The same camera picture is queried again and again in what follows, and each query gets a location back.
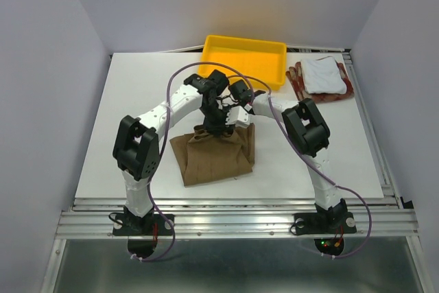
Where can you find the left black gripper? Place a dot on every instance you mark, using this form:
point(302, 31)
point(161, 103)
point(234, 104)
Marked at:
point(216, 129)

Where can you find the brown skirt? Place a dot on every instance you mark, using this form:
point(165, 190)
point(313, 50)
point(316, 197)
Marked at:
point(204, 158)

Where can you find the red plaid skirt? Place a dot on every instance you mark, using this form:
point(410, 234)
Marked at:
point(295, 78)

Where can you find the white skirt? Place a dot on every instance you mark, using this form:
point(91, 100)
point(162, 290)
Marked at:
point(322, 76)

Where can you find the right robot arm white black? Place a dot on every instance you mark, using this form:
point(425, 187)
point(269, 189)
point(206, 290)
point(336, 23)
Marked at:
point(308, 133)

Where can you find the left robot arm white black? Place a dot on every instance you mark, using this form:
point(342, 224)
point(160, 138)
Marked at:
point(140, 143)

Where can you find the yellow plastic tray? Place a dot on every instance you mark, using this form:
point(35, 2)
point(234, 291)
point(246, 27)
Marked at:
point(261, 59)

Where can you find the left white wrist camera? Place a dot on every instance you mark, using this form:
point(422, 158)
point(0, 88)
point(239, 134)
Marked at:
point(239, 116)

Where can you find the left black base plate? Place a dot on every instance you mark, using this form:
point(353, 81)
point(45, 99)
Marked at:
point(161, 224)

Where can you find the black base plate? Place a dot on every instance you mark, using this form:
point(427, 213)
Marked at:
point(319, 224)
point(161, 224)

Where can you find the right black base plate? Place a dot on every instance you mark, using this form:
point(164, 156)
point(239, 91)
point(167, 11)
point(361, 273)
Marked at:
point(319, 224)

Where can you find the aluminium frame rail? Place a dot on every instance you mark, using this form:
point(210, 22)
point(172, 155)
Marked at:
point(227, 218)

